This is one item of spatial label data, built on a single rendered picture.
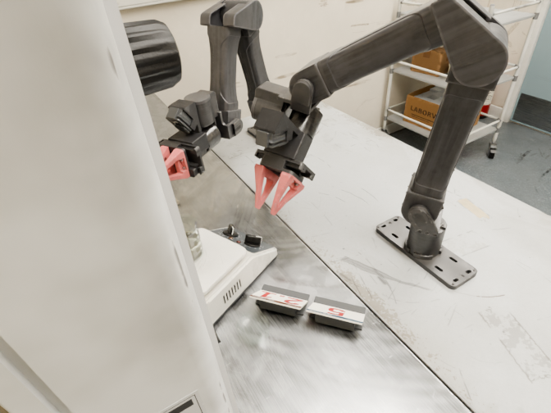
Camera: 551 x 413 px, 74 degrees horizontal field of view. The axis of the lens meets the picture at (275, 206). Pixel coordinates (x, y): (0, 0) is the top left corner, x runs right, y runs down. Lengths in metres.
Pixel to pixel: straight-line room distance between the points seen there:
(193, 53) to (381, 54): 1.57
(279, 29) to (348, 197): 1.53
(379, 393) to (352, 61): 0.49
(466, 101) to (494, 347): 0.38
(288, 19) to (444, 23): 1.80
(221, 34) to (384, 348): 0.70
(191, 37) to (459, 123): 1.64
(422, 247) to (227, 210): 0.44
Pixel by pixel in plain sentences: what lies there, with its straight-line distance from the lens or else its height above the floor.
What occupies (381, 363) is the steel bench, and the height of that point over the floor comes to 0.90.
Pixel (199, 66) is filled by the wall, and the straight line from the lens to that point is 2.10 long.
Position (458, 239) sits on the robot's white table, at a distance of 0.84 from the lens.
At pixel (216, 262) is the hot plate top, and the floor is 0.99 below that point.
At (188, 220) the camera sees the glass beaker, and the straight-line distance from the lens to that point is 0.64.
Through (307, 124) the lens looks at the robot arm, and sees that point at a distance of 0.66.
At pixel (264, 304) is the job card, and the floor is 0.92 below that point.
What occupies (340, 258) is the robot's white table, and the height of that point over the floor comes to 0.90.
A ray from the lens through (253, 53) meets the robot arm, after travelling 0.98.
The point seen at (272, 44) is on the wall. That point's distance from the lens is 2.27.
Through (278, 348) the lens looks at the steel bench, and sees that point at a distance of 0.63.
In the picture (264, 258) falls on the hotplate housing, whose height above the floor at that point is 0.94.
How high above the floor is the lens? 1.44
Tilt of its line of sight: 38 degrees down
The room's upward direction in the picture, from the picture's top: 5 degrees counter-clockwise
